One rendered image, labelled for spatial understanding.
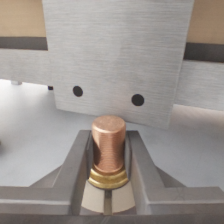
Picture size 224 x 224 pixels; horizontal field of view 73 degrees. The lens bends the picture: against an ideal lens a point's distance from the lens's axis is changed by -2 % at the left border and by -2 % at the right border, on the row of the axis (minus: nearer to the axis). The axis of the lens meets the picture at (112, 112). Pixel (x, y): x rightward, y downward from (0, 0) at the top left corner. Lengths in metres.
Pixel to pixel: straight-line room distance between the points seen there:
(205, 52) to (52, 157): 0.28
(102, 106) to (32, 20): 0.21
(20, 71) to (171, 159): 0.29
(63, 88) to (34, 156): 0.17
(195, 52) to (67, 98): 0.17
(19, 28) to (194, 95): 0.29
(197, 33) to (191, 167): 0.20
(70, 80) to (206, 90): 0.14
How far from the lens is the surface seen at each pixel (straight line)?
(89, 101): 0.16
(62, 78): 0.17
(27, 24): 0.32
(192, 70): 0.19
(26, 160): 0.31
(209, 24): 0.23
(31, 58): 0.26
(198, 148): 0.35
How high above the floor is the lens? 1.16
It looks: 27 degrees up
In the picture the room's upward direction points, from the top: 179 degrees counter-clockwise
